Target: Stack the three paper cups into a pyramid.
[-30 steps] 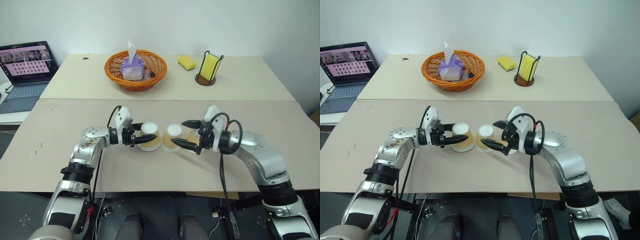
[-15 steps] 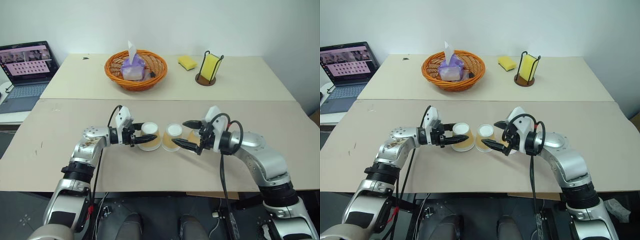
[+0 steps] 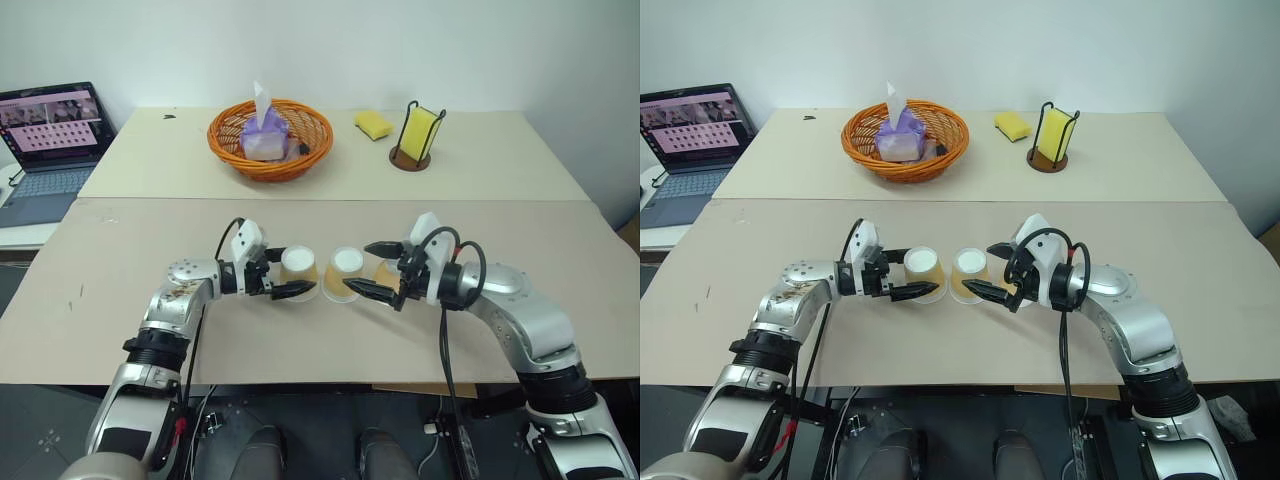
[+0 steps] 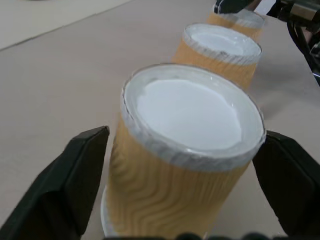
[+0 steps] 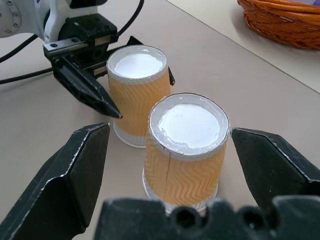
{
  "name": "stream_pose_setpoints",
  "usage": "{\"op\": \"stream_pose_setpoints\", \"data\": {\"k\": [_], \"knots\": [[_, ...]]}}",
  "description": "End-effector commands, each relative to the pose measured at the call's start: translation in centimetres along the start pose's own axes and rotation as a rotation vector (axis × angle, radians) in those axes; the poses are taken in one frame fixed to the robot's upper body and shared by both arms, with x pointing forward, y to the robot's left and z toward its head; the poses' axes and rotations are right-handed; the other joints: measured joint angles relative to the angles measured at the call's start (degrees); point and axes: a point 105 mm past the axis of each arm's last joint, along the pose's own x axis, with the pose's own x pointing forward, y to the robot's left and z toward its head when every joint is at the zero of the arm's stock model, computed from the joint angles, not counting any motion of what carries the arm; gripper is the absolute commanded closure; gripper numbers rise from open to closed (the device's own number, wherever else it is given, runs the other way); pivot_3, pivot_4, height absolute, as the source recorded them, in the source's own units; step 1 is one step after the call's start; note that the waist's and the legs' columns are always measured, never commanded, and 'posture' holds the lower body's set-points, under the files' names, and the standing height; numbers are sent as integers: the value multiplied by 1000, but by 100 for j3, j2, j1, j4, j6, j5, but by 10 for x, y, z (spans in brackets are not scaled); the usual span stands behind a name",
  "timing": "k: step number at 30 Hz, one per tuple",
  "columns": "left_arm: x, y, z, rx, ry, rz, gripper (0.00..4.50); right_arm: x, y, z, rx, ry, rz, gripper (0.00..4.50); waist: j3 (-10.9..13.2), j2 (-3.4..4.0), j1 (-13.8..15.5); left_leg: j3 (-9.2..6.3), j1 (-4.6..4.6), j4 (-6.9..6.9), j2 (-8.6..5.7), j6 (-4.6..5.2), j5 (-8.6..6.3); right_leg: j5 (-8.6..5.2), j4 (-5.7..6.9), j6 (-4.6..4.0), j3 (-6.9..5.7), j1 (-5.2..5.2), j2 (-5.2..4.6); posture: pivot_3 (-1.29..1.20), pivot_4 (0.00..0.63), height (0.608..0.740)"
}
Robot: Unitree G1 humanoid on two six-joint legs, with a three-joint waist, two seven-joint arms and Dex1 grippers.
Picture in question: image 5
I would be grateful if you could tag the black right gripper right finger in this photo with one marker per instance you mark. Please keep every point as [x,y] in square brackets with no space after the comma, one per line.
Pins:
[272,165]

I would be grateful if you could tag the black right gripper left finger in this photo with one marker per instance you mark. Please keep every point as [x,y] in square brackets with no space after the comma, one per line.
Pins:
[57,200]

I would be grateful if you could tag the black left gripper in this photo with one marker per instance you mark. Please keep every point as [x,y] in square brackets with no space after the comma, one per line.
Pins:
[87,32]

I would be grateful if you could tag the orange ribbed paper cup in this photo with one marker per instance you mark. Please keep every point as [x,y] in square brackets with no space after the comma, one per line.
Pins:
[190,172]
[137,102]

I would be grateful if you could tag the orange wicker basket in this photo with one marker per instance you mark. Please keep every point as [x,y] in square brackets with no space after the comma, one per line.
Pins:
[282,22]

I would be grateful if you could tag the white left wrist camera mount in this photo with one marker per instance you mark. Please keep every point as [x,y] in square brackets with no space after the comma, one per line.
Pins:
[56,20]

